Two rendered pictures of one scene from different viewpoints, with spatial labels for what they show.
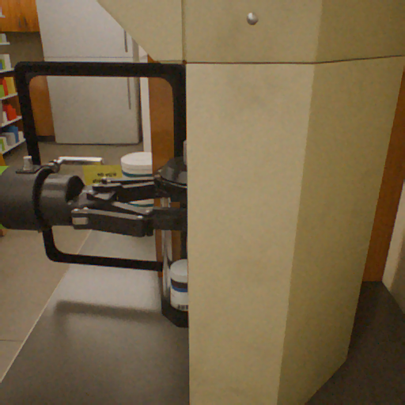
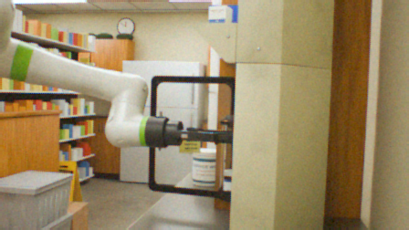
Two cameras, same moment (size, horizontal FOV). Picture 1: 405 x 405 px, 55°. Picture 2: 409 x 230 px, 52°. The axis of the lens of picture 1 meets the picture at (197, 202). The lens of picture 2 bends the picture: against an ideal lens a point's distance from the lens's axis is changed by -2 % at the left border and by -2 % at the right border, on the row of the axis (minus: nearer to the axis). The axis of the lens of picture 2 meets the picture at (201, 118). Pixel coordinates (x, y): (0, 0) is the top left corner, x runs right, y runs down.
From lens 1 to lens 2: 71 cm
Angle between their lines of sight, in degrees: 22
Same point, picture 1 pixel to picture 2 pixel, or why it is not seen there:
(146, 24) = (224, 49)
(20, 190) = (157, 123)
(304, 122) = (278, 84)
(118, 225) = (202, 137)
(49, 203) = (169, 130)
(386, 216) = (357, 172)
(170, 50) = (231, 58)
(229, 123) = (251, 83)
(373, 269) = (353, 209)
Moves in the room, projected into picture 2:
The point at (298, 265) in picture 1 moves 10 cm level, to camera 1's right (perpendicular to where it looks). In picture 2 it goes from (280, 147) to (321, 149)
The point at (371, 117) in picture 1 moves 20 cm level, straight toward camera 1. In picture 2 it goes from (314, 91) to (288, 88)
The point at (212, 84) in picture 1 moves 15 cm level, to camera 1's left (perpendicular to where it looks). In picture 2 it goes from (245, 69) to (185, 67)
